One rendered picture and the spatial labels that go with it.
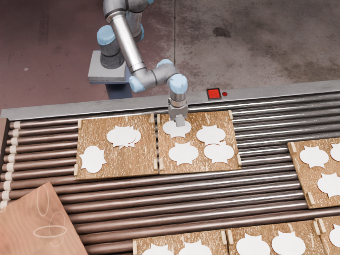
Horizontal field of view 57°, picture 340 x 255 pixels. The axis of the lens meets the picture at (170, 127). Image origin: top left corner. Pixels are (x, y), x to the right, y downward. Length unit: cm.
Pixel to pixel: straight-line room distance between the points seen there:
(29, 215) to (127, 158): 51
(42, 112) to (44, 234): 72
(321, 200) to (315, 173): 13
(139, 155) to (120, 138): 13
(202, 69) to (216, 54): 26
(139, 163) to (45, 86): 186
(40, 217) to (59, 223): 9
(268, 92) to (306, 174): 53
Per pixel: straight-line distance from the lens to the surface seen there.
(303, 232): 159
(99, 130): 170
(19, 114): 193
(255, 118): 179
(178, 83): 132
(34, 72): 340
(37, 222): 149
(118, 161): 160
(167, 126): 166
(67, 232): 143
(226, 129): 169
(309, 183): 168
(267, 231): 154
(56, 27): 378
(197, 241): 147
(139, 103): 179
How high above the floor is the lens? 238
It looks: 60 degrees down
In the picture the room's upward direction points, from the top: straight up
